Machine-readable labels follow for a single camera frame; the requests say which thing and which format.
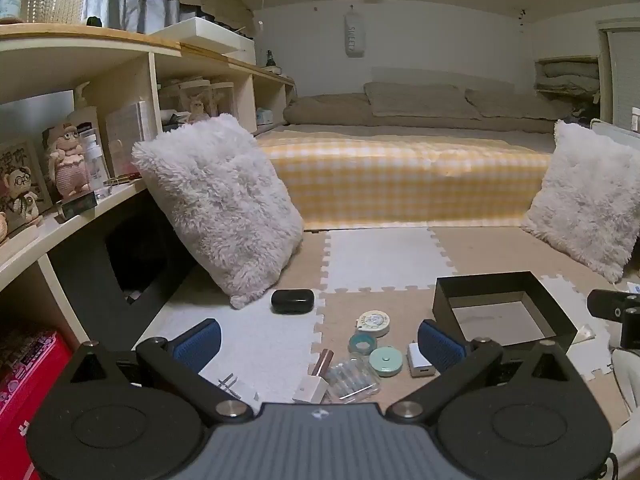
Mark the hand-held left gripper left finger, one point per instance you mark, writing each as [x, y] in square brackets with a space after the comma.
[200, 344]

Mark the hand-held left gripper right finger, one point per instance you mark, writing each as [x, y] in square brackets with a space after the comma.
[434, 344]

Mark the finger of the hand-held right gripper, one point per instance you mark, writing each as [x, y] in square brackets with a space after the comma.
[607, 304]

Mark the white cube charger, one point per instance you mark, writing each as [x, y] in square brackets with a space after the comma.
[419, 362]

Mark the black cardboard box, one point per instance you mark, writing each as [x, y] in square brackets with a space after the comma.
[442, 305]

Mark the round green tin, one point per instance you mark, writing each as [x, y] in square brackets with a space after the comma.
[386, 361]

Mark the round white tin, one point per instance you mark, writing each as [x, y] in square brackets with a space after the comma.
[373, 322]

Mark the white pronged plug adapter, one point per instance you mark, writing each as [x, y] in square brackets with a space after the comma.
[242, 392]

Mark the teal tape roll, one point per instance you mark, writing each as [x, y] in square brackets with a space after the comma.
[356, 345]

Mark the clear plastic case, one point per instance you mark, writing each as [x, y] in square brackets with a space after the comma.
[352, 377]

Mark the black oval case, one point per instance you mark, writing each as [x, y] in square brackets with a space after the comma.
[292, 301]

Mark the brown lipstick tube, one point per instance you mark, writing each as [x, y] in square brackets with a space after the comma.
[321, 362]

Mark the clear plastic wrapper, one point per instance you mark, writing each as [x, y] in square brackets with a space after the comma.
[585, 334]

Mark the person's light trouser leg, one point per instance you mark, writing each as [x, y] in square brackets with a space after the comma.
[627, 410]

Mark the beige white foam puzzle mat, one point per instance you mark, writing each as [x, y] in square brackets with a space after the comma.
[380, 260]

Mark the white fluffy pillow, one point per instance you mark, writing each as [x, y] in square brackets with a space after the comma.
[220, 200]
[585, 200]

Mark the black storage cube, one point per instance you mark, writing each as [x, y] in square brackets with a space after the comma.
[85, 280]

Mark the yellow checked bed sheet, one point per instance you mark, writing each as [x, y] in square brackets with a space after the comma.
[400, 180]

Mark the white cabinet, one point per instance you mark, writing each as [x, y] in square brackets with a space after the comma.
[617, 130]

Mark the red box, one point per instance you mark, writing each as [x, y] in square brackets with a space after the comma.
[30, 385]

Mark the small black box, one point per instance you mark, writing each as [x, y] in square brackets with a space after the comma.
[77, 206]

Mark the beige bed pillow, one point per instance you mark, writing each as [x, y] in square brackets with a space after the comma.
[515, 105]
[415, 100]

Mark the clear storage box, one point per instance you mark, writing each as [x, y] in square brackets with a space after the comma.
[127, 135]

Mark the pink doll figurine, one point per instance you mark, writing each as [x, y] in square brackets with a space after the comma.
[70, 165]

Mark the white slatted closet door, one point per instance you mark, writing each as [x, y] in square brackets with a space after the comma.
[622, 75]

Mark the folded beige blankets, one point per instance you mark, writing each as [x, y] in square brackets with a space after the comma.
[567, 77]

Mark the tissue box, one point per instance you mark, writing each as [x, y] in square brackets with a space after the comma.
[264, 116]

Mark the framed bear picture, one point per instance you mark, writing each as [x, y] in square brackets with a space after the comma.
[20, 185]

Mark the clear storage jar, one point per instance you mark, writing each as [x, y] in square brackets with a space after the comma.
[192, 100]
[222, 97]

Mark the white pump bottle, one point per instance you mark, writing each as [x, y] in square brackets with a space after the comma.
[85, 120]

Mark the green glass bottle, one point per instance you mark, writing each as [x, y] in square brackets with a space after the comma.
[271, 62]

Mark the white open box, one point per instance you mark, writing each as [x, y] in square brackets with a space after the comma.
[200, 35]

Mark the wooden shelf unit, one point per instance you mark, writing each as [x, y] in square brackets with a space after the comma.
[100, 47]

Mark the white hanging bag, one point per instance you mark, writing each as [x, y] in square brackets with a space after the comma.
[355, 35]

